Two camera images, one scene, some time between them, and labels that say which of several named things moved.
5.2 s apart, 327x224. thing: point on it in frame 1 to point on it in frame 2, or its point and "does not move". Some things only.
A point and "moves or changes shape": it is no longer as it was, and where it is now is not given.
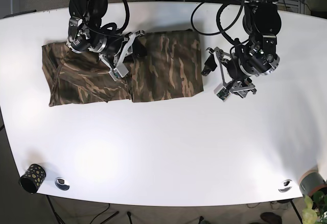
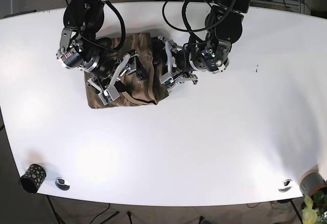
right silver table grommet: (286, 185) does not move
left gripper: (115, 58) to (110, 72)
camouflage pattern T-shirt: (172, 67) moves or changes shape
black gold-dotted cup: (33, 178) does not move
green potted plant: (314, 207) does not move
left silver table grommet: (62, 183) does not move
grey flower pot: (311, 182) does not move
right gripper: (239, 87) to (162, 54)
